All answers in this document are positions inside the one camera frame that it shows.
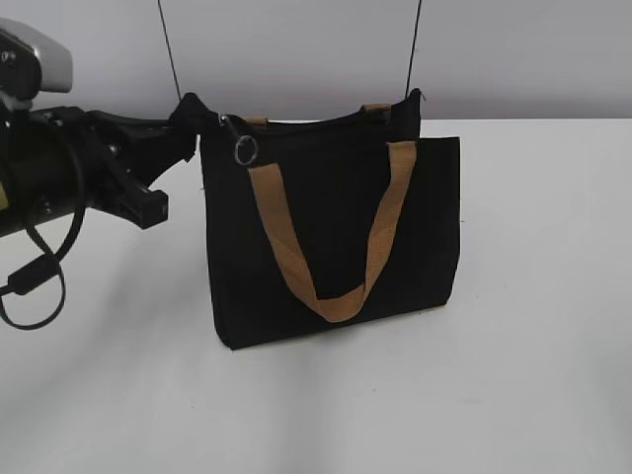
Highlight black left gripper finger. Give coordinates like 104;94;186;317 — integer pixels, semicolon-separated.
120;93;219;173
106;163;169;230

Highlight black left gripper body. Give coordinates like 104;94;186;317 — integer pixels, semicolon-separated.
30;107;148;207

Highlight metal ring zipper pull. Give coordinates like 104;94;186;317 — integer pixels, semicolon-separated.
220;116;259;166

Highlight black tote bag tan handles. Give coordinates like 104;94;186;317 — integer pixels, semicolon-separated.
200;90;460;350

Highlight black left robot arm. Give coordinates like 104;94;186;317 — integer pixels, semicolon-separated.
1;93;218;235

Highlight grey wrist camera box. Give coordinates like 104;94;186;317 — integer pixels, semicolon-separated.
1;18;73;112

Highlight black camera cable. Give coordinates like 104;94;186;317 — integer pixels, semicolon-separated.
0;118;85;329

